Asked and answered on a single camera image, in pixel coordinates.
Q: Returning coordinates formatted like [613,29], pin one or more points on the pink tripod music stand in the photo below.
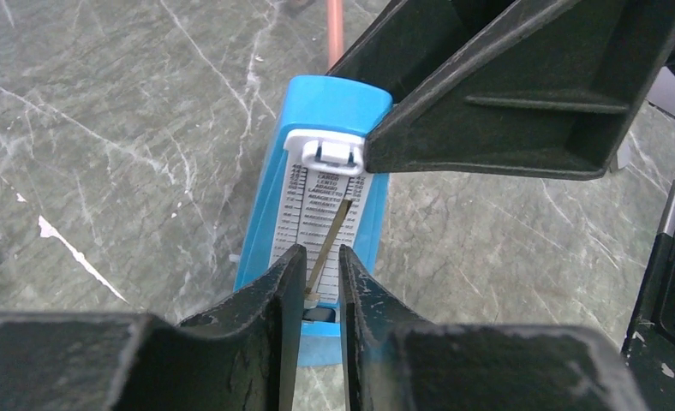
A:
[334,31]

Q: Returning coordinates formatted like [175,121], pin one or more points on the blue metronome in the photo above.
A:
[315,191]

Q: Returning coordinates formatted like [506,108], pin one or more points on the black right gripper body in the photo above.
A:
[666,283]

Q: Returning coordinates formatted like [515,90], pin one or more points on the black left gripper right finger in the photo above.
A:
[394,359]

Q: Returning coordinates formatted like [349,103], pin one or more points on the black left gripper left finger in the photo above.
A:
[239,355]

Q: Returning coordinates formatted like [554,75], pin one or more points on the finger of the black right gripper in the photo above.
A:
[520,88]

